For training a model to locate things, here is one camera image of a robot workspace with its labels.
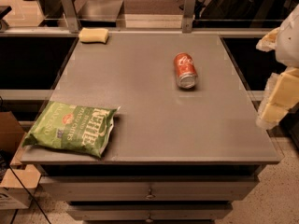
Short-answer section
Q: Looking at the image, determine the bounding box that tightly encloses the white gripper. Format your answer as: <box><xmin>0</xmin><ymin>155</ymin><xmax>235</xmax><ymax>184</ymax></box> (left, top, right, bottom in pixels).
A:
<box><xmin>256</xmin><ymin>5</ymin><xmax>299</xmax><ymax>130</ymax></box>

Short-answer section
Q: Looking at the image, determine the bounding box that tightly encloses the yellow sponge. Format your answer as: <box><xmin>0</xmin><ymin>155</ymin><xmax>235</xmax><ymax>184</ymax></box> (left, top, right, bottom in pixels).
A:
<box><xmin>78</xmin><ymin>28</ymin><xmax>108</xmax><ymax>43</ymax></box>

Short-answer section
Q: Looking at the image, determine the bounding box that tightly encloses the green jalapeno chip bag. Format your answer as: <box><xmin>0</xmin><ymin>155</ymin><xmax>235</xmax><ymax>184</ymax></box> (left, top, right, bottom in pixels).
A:
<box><xmin>22</xmin><ymin>101</ymin><xmax>118</xmax><ymax>158</ymax></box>

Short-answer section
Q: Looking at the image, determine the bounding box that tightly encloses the red soda can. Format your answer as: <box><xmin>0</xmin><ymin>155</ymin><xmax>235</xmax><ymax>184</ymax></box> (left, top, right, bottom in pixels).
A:
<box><xmin>174</xmin><ymin>52</ymin><xmax>198</xmax><ymax>89</ymax></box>

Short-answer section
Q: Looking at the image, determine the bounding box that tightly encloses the lower cabinet drawer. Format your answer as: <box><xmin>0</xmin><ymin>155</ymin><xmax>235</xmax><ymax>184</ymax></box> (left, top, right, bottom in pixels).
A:
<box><xmin>67</xmin><ymin>203</ymin><xmax>232</xmax><ymax>222</ymax></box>

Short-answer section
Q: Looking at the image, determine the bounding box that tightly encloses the cabinet drawer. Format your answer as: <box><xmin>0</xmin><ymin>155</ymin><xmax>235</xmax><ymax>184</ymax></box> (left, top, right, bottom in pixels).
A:
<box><xmin>40</xmin><ymin>176</ymin><xmax>259</xmax><ymax>202</ymax></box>
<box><xmin>67</xmin><ymin>203</ymin><xmax>232</xmax><ymax>222</ymax></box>

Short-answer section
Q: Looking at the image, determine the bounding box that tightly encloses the upper cabinet drawer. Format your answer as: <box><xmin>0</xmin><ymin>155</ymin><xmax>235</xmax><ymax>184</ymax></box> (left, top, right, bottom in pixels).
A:
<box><xmin>40</xmin><ymin>176</ymin><xmax>259</xmax><ymax>202</ymax></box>

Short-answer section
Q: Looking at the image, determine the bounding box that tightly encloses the cardboard box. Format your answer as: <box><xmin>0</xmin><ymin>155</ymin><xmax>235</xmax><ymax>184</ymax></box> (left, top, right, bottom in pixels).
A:
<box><xmin>0</xmin><ymin>112</ymin><xmax>41</xmax><ymax>210</ymax></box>

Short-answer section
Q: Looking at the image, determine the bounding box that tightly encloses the right metal bracket post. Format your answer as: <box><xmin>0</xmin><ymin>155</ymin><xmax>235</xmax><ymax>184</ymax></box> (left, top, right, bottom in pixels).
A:
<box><xmin>181</xmin><ymin>0</ymin><xmax>196</xmax><ymax>33</ymax></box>

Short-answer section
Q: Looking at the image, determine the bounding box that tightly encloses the metal bracket post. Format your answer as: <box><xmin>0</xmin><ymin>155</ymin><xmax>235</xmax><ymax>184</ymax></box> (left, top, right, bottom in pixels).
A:
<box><xmin>181</xmin><ymin>0</ymin><xmax>196</xmax><ymax>33</ymax></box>
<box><xmin>61</xmin><ymin>0</ymin><xmax>79</xmax><ymax>33</ymax></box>

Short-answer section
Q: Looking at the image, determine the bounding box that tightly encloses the left metal bracket post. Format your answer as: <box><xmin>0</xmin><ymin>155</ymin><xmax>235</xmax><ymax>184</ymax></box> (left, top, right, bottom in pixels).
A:
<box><xmin>61</xmin><ymin>0</ymin><xmax>79</xmax><ymax>33</ymax></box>

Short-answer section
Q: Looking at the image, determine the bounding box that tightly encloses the black cable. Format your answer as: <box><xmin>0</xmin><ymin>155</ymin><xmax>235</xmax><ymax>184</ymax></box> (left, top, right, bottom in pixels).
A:
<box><xmin>7</xmin><ymin>163</ymin><xmax>52</xmax><ymax>224</ymax></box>

